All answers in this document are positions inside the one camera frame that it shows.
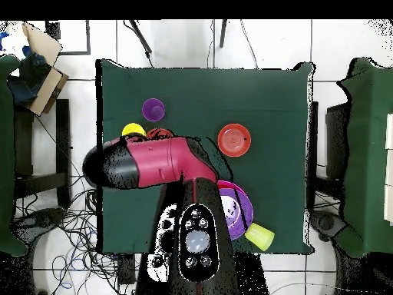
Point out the large pink bowl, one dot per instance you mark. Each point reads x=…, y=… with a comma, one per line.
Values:
x=230, y=185

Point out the small orange bowl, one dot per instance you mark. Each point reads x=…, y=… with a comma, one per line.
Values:
x=234, y=140

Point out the purple cup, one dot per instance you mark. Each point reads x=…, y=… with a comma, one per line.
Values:
x=153, y=109

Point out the purple bowl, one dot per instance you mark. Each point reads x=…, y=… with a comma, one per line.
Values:
x=238, y=221

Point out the bright yellow cup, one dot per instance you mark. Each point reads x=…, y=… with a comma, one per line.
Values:
x=133, y=129

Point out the pale yellow cup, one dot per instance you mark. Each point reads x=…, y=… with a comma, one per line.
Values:
x=261, y=236

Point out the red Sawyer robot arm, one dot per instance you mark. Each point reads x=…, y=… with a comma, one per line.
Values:
x=159, y=159

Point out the dark green tablecloth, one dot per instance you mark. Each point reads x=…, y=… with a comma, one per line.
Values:
x=261, y=92

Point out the black tripod leg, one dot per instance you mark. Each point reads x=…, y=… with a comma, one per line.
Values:
x=140, y=37
x=223, y=33

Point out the black stool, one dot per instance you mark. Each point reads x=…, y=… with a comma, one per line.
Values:
x=63, y=138

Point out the black box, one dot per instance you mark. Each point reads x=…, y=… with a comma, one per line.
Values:
x=336, y=141

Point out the cardboard box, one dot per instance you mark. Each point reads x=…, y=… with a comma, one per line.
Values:
x=46, y=89

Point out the green-covered side table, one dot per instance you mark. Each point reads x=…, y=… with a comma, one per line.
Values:
x=365, y=153
x=6, y=153

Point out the dark blue cloth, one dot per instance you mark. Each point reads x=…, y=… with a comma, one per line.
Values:
x=27, y=80

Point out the white box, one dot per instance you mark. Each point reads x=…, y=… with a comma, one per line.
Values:
x=390, y=167
x=390, y=132

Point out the black pedestal foot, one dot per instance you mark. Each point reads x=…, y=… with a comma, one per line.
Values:
x=325, y=222
x=43, y=218

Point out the black square frame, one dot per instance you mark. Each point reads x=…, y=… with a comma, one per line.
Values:
x=88, y=40

